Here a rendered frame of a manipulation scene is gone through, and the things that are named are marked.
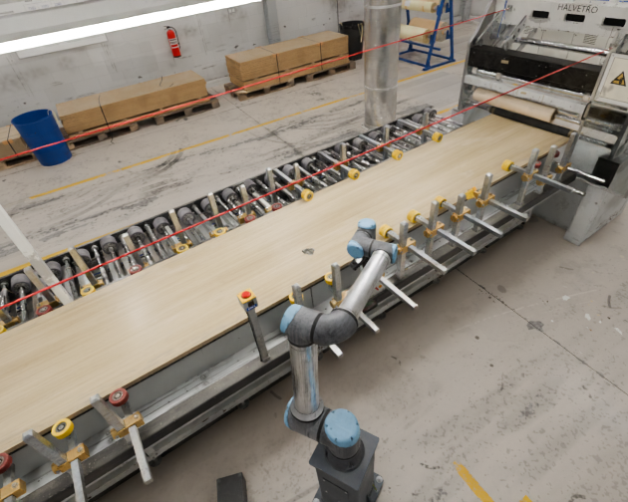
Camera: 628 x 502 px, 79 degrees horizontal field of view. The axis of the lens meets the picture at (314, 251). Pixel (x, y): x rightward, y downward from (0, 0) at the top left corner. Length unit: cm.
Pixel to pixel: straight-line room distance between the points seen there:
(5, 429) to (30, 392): 18
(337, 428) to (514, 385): 160
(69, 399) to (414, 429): 196
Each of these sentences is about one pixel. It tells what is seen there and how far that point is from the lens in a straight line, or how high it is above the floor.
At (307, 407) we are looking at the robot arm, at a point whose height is 95.
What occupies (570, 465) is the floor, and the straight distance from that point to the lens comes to 294.
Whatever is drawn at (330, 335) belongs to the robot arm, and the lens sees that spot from 136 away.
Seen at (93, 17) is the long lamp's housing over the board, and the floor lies 235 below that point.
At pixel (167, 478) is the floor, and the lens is 288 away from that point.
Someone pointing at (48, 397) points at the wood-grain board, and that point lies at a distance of 234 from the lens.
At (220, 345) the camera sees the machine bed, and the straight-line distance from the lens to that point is 228.
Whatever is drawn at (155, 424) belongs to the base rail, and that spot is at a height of 70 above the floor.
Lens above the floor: 252
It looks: 41 degrees down
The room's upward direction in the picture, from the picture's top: 7 degrees counter-clockwise
